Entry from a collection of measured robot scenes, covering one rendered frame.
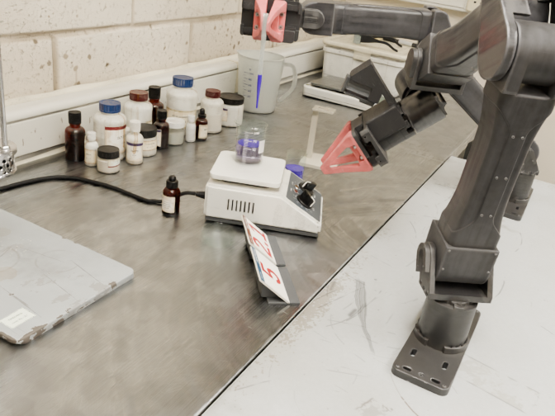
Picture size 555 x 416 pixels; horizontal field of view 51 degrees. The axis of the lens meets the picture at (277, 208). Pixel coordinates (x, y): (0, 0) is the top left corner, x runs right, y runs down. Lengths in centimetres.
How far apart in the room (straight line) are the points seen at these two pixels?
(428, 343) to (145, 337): 35
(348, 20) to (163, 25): 54
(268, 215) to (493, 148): 43
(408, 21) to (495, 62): 53
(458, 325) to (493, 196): 17
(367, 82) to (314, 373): 43
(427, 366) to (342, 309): 15
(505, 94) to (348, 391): 37
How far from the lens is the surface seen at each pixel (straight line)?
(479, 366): 81
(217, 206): 98
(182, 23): 156
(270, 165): 103
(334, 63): 208
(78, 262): 87
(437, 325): 77
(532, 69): 64
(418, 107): 90
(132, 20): 142
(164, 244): 93
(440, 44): 84
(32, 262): 87
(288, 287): 85
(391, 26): 115
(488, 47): 66
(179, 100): 137
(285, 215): 97
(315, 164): 129
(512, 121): 66
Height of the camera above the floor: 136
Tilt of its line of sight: 25 degrees down
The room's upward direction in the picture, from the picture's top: 8 degrees clockwise
